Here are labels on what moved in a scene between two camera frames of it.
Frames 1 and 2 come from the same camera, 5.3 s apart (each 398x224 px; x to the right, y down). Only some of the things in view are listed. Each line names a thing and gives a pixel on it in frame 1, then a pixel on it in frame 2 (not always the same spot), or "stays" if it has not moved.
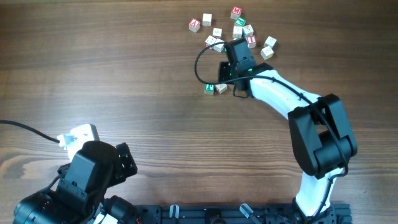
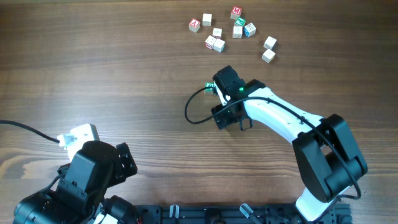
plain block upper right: x=270 y=42 stays
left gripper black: x=126 y=163 stays
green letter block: x=209 y=89 stays
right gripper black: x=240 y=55 to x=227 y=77
